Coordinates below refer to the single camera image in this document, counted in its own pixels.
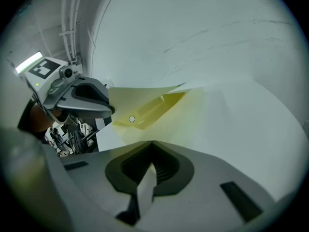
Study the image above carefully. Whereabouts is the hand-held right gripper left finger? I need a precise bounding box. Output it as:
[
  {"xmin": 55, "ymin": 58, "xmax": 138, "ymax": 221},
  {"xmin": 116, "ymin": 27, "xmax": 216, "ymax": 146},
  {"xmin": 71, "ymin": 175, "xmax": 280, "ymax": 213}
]
[{"xmin": 42, "ymin": 140, "xmax": 153, "ymax": 232}]

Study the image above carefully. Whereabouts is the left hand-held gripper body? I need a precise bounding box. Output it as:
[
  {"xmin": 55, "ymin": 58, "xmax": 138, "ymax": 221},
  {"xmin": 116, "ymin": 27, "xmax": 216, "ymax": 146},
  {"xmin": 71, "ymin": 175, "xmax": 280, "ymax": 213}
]
[{"xmin": 23, "ymin": 56, "xmax": 83, "ymax": 124}]

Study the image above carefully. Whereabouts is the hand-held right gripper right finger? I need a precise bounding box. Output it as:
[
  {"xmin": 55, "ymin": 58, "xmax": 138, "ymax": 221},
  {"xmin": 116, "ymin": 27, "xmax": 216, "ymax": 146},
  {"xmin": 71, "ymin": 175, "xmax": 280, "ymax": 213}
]
[{"xmin": 136, "ymin": 140, "xmax": 277, "ymax": 232}]

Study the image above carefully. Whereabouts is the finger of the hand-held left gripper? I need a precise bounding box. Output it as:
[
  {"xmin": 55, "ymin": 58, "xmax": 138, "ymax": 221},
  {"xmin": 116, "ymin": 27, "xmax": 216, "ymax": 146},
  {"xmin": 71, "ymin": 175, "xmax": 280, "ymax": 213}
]
[
  {"xmin": 70, "ymin": 76, "xmax": 112, "ymax": 105},
  {"xmin": 54, "ymin": 100, "xmax": 116, "ymax": 120}
]

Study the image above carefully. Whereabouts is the pale yellow sheet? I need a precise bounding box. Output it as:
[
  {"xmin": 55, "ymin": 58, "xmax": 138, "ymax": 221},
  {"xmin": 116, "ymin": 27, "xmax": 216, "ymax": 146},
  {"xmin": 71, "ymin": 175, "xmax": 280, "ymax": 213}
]
[{"xmin": 108, "ymin": 82, "xmax": 188, "ymax": 131}]

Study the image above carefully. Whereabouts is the person's left forearm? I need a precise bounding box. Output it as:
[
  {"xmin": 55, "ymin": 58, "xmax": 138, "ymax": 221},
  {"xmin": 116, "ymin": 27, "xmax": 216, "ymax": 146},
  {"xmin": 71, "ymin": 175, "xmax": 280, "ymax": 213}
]
[{"xmin": 28, "ymin": 102, "xmax": 61, "ymax": 140}]

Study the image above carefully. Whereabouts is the ceiling strip light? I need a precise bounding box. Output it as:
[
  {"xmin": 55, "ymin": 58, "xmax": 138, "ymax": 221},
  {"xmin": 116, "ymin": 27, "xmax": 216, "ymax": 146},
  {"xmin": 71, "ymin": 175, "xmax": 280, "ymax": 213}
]
[{"xmin": 15, "ymin": 51, "xmax": 43, "ymax": 74}]

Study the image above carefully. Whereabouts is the large black office chair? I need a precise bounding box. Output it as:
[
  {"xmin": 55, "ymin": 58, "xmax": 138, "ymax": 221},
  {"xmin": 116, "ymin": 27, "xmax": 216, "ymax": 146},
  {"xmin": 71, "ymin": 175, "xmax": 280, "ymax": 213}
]
[{"xmin": 65, "ymin": 127, "xmax": 99, "ymax": 154}]

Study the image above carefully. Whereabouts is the person's black printed shirt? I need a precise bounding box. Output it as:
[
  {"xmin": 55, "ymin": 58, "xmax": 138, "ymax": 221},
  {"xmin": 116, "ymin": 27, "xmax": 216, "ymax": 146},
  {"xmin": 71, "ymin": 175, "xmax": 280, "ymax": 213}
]
[{"xmin": 17, "ymin": 100, "xmax": 49, "ymax": 144}]

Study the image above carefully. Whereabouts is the white table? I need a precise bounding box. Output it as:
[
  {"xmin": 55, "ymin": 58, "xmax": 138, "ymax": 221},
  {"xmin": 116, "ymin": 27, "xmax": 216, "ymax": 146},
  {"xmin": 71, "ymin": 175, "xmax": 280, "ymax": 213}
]
[{"xmin": 95, "ymin": 77, "xmax": 309, "ymax": 203}]

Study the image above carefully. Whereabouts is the white ceiling conduit bundle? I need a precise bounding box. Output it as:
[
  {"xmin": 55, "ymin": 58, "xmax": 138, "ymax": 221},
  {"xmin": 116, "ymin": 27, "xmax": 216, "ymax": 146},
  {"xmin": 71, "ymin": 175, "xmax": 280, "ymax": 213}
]
[{"xmin": 59, "ymin": 0, "xmax": 84, "ymax": 64}]

